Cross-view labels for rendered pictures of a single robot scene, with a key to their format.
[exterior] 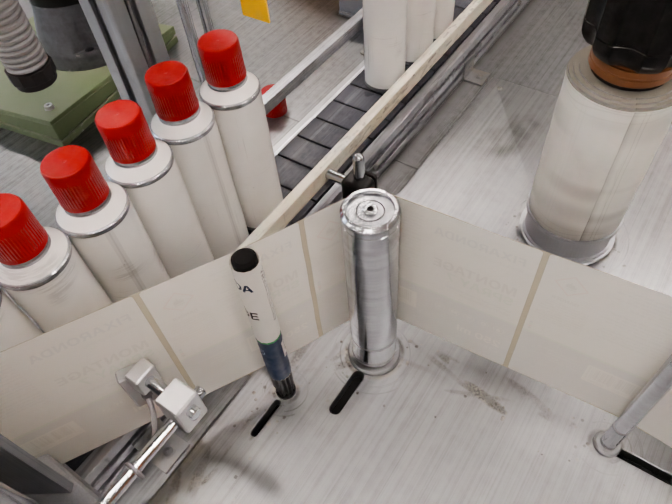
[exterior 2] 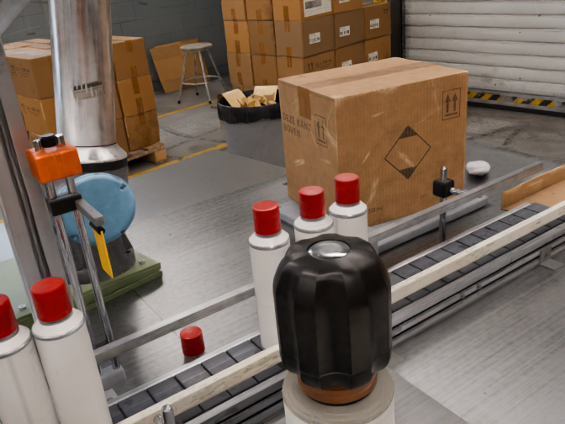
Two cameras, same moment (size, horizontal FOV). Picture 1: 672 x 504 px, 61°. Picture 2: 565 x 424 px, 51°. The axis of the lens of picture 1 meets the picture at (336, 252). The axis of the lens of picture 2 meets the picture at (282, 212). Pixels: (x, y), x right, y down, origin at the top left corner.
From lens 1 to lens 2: 0.31 m
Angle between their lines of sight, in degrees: 31
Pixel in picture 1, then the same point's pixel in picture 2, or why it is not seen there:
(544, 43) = (476, 340)
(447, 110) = not seen: hidden behind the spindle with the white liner
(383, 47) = (266, 313)
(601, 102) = (289, 406)
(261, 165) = (75, 394)
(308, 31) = not seen: hidden behind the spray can
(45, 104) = (20, 305)
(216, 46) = (40, 289)
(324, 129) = (198, 376)
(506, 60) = (428, 349)
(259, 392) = not seen: outside the picture
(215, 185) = (17, 401)
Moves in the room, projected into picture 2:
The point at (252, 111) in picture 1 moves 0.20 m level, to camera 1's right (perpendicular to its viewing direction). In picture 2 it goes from (64, 345) to (255, 368)
